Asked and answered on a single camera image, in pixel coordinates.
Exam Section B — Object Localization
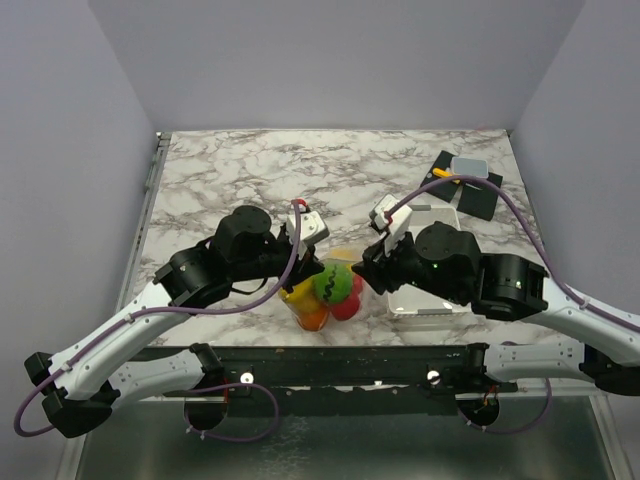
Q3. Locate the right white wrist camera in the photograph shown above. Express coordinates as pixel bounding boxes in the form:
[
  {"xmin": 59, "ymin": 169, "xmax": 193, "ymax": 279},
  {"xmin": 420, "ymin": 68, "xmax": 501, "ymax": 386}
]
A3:
[{"xmin": 369, "ymin": 194, "xmax": 413, "ymax": 256}]

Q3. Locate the dark green toy melon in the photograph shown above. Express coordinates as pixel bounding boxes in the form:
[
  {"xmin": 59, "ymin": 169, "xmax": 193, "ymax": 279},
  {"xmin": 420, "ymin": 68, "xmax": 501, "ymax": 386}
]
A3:
[{"xmin": 313, "ymin": 263, "xmax": 353, "ymax": 305}]

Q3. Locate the white perforated plastic basket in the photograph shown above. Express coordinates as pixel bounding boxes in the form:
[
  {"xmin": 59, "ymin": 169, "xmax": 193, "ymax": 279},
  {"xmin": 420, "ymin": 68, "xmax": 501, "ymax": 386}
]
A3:
[{"xmin": 387, "ymin": 203, "xmax": 471, "ymax": 320}]

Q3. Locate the aluminium rail frame front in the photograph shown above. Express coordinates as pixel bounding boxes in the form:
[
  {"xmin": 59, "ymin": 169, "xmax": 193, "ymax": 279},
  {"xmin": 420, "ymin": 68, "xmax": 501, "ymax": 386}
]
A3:
[{"xmin": 58, "ymin": 373, "xmax": 632, "ymax": 479}]

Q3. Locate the clear zip top bag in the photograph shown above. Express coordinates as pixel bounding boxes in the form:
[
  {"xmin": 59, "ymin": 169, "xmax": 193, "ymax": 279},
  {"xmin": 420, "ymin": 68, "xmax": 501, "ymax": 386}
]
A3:
[{"xmin": 278, "ymin": 247, "xmax": 373, "ymax": 332}]

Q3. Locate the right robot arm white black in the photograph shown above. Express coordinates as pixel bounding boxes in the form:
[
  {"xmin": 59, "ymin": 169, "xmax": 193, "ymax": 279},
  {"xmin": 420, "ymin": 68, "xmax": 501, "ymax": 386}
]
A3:
[{"xmin": 353, "ymin": 222, "xmax": 639, "ymax": 396}]

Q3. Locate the aluminium rail left edge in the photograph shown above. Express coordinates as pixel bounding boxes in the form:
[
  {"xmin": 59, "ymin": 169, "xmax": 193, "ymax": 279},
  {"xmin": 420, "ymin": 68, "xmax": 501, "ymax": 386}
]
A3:
[{"xmin": 114, "ymin": 132, "xmax": 173, "ymax": 313}]

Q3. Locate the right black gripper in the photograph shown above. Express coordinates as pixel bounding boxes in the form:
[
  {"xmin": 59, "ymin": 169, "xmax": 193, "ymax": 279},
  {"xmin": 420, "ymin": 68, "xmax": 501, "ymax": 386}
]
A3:
[{"xmin": 351, "ymin": 222, "xmax": 465, "ymax": 305}]

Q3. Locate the orange toy fruit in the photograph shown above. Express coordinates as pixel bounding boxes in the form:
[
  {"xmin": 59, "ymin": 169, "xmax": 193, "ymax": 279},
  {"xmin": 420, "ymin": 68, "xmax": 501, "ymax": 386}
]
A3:
[{"xmin": 297, "ymin": 308, "xmax": 329, "ymax": 332}]

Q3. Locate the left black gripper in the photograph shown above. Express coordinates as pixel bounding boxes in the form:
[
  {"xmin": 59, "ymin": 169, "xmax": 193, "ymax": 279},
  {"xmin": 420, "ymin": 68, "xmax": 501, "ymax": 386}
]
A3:
[{"xmin": 232, "ymin": 227, "xmax": 326, "ymax": 294}]

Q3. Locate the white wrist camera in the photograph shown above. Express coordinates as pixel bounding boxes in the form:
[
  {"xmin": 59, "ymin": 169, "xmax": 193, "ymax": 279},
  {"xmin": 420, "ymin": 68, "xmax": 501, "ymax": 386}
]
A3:
[
  {"xmin": 369, "ymin": 194, "xmax": 413, "ymax": 256},
  {"xmin": 285, "ymin": 199, "xmax": 330, "ymax": 258}
]

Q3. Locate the small red toy fruit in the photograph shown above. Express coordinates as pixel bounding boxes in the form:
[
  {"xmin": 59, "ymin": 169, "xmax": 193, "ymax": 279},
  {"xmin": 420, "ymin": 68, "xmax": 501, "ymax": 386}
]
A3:
[{"xmin": 352, "ymin": 275, "xmax": 364, "ymax": 296}]

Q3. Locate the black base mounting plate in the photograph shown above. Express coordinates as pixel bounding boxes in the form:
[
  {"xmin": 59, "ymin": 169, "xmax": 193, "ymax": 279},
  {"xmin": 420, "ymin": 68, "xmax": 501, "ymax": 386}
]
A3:
[{"xmin": 144, "ymin": 342, "xmax": 519, "ymax": 418}]

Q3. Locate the yellow handled knife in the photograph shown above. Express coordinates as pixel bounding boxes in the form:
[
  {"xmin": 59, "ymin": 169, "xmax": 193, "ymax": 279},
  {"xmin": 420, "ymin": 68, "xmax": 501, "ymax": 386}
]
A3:
[{"xmin": 432, "ymin": 168, "xmax": 460, "ymax": 183}]

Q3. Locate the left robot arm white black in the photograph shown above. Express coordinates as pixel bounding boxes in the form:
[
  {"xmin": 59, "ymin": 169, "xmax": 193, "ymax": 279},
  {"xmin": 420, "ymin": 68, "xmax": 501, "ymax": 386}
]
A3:
[{"xmin": 24, "ymin": 199, "xmax": 329, "ymax": 438}]

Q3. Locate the red toy apple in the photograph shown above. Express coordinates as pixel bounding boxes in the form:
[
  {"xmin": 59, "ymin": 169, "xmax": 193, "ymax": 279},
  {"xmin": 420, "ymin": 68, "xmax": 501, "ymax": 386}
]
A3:
[{"xmin": 330, "ymin": 296, "xmax": 361, "ymax": 321}]

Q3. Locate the grey lidded plastic box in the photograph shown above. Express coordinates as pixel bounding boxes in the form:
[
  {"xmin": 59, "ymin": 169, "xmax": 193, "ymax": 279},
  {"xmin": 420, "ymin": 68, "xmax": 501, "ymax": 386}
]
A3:
[{"xmin": 449, "ymin": 156, "xmax": 489, "ymax": 179}]

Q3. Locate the black foam block right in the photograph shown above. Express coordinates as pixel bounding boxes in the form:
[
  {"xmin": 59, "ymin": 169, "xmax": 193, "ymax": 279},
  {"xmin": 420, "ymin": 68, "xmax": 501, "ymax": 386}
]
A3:
[{"xmin": 457, "ymin": 183, "xmax": 498, "ymax": 221}]

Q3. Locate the black foam block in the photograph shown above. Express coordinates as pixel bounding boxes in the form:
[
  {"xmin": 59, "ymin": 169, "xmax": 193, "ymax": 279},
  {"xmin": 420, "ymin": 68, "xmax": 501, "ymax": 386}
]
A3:
[
  {"xmin": 457, "ymin": 183, "xmax": 498, "ymax": 221},
  {"xmin": 419, "ymin": 149, "xmax": 464, "ymax": 204}
]

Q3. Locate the yellow toy mango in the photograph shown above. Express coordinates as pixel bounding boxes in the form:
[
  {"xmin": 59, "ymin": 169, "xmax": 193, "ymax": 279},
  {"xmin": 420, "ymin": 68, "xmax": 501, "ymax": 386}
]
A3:
[{"xmin": 279, "ymin": 278, "xmax": 320, "ymax": 311}]

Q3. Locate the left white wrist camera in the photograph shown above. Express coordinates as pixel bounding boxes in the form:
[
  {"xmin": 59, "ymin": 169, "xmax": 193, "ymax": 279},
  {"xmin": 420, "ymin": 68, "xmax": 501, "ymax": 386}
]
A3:
[{"xmin": 285, "ymin": 199, "xmax": 330, "ymax": 258}]

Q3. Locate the black foam block left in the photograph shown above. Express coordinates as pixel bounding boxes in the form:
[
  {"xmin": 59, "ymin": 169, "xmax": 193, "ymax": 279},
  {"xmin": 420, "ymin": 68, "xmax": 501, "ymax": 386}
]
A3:
[{"xmin": 419, "ymin": 149, "xmax": 464, "ymax": 204}]

